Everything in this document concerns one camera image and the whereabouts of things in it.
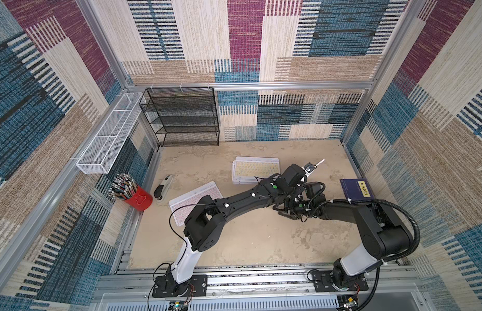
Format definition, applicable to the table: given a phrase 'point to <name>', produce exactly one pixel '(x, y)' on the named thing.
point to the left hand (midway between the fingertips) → (300, 179)
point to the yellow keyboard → (252, 170)
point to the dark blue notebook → (357, 188)
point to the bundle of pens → (124, 186)
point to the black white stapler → (160, 189)
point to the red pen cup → (141, 200)
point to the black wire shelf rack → (183, 116)
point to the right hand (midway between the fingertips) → (278, 212)
